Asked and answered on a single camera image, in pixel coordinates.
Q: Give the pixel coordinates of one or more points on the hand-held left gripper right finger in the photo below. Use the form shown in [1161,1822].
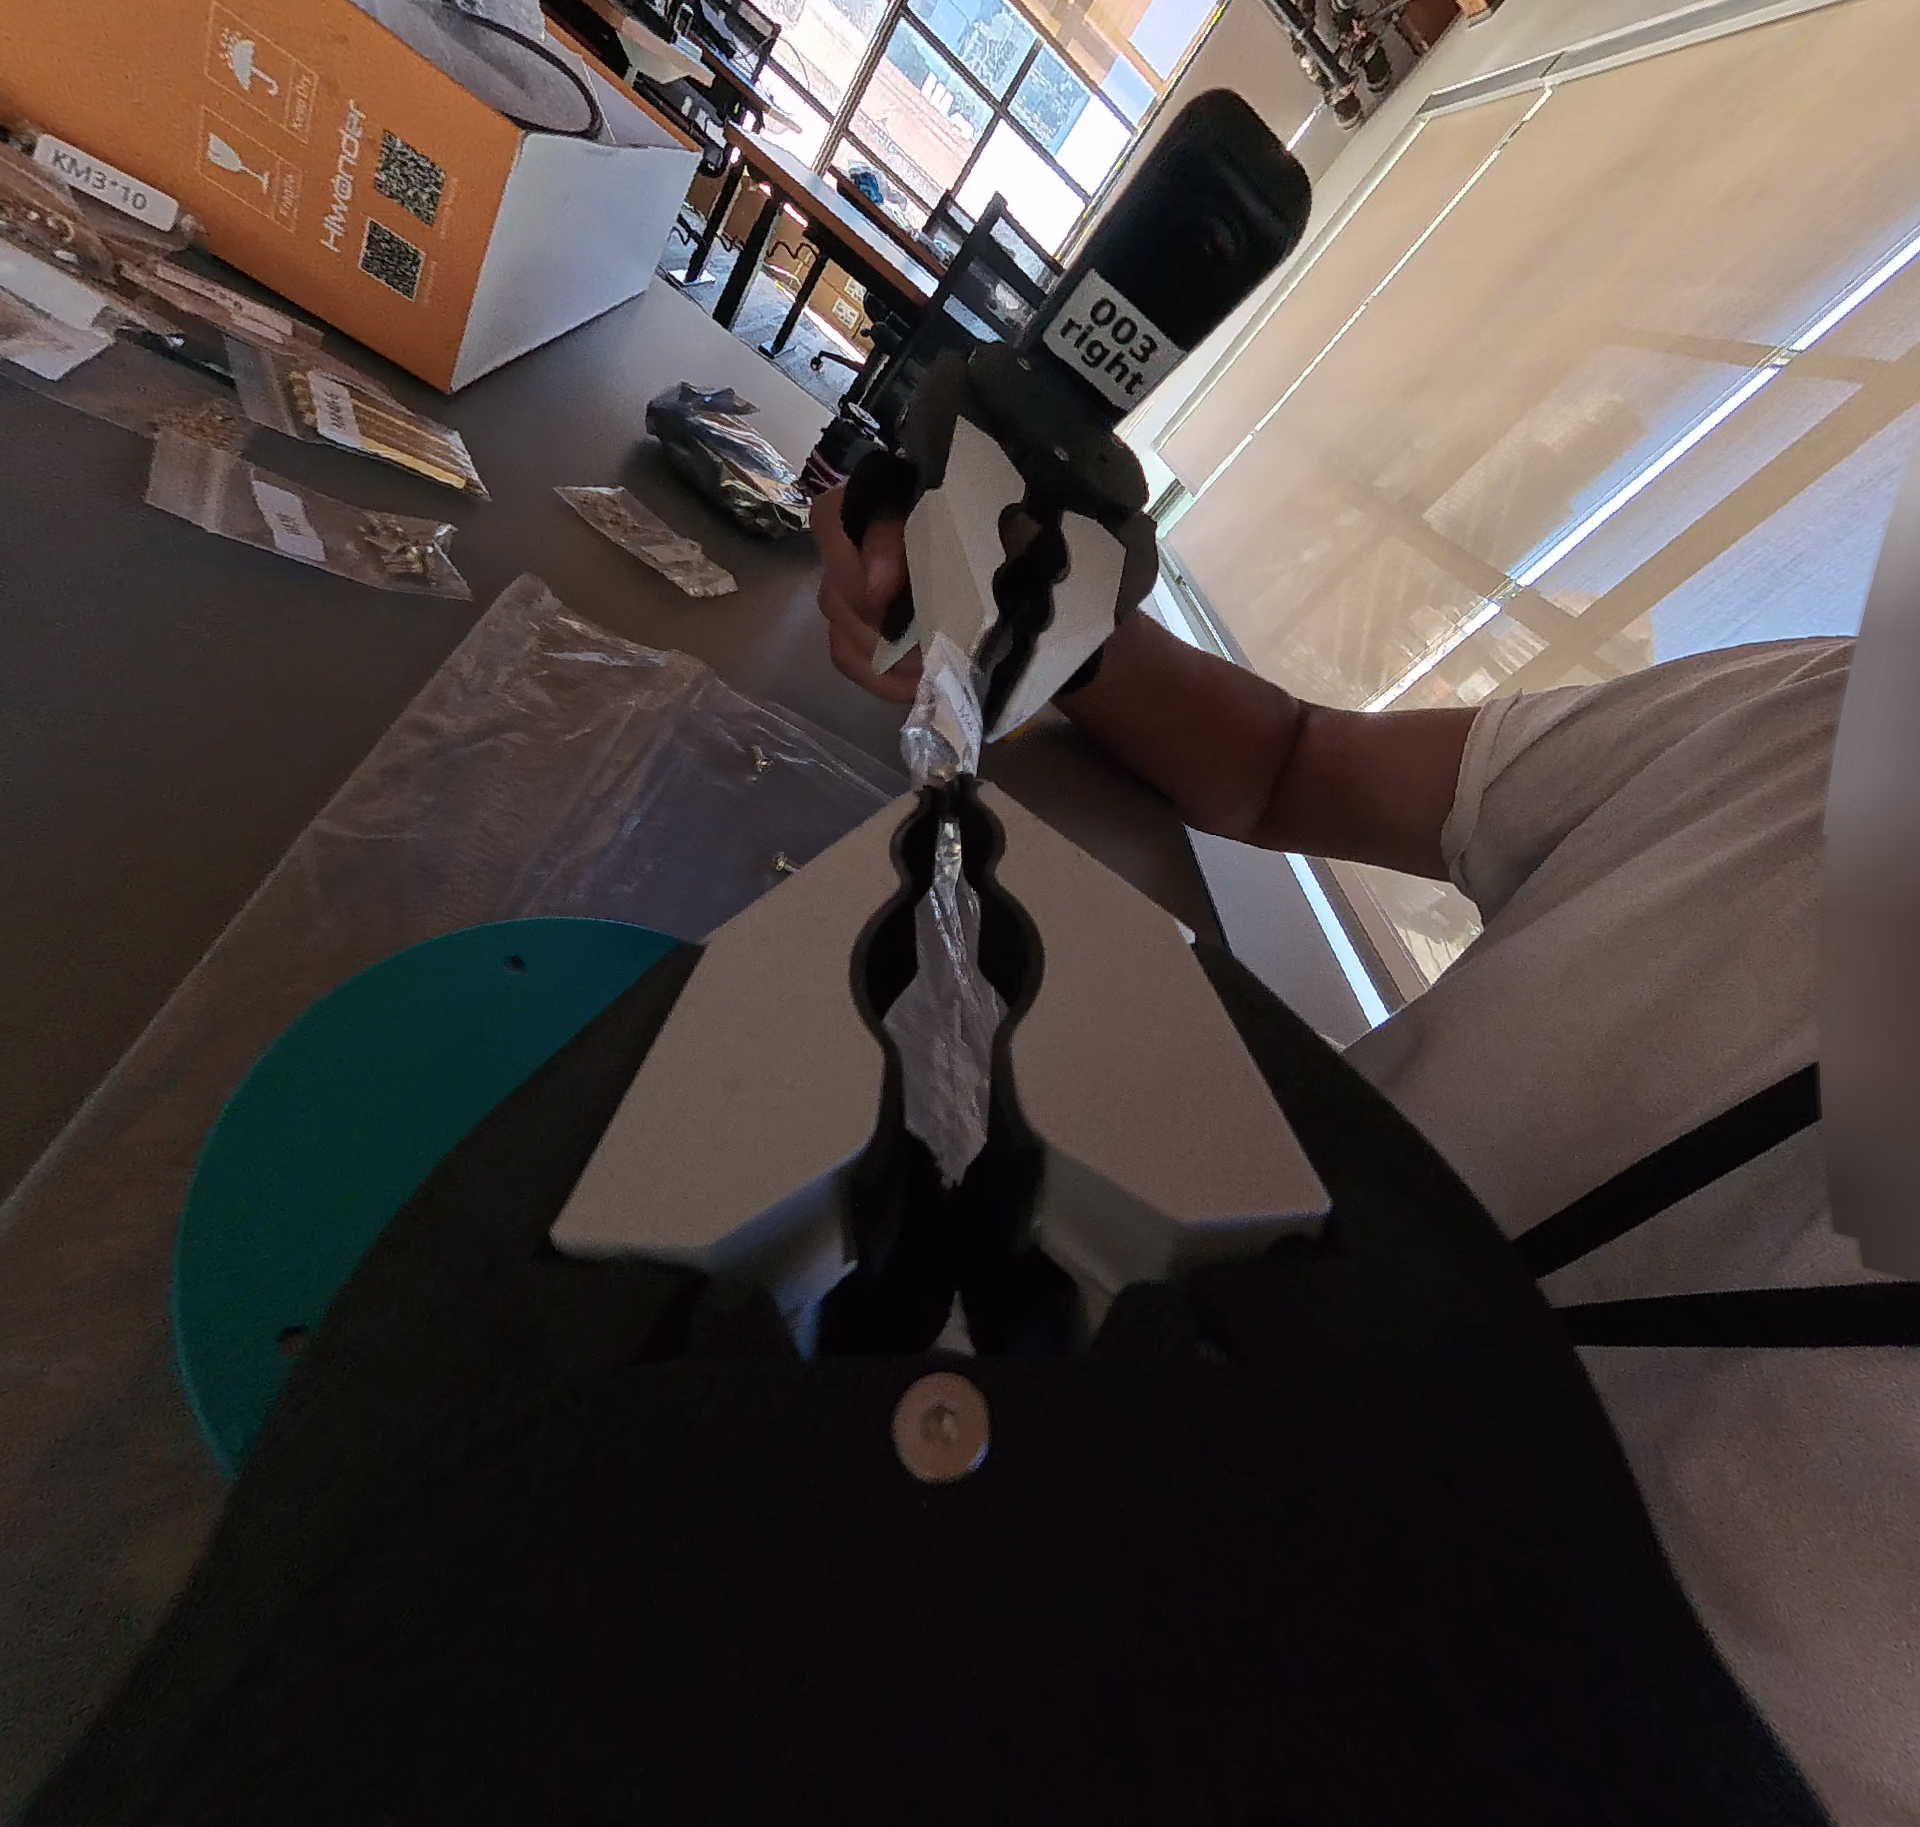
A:
[1156,1109]

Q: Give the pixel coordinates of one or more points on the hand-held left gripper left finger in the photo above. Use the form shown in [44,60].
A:
[720,1109]

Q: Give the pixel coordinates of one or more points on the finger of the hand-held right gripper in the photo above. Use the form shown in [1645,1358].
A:
[1071,614]
[952,538]

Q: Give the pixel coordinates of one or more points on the small clear screw bag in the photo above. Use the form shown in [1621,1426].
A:
[947,1063]

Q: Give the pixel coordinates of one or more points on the teal round metal plate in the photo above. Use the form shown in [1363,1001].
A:
[376,1109]

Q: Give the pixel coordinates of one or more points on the large clear plastic bag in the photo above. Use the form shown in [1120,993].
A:
[571,749]

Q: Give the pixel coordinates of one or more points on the person's right forearm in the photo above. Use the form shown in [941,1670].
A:
[1276,749]

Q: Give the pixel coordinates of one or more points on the person's right hand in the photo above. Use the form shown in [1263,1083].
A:
[861,614]

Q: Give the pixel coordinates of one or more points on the dark antistatic bag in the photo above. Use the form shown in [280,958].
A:
[736,464]

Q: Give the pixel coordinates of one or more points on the small bag of nuts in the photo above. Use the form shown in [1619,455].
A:
[646,538]

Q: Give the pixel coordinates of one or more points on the large paned window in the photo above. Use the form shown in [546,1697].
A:
[931,56]

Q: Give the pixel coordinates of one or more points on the person's white shirt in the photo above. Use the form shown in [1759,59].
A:
[1651,958]

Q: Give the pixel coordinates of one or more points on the beige roller blind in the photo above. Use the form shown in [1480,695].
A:
[1576,358]

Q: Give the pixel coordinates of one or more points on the labelled bag of short screws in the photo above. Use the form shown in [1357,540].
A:
[285,515]

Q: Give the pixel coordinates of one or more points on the pile of small hardware bags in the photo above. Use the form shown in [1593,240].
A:
[181,344]

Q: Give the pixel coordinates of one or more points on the orange cardboard box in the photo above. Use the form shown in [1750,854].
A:
[226,131]

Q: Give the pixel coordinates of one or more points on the wood-topped black-frame desk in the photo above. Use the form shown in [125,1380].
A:
[840,206]

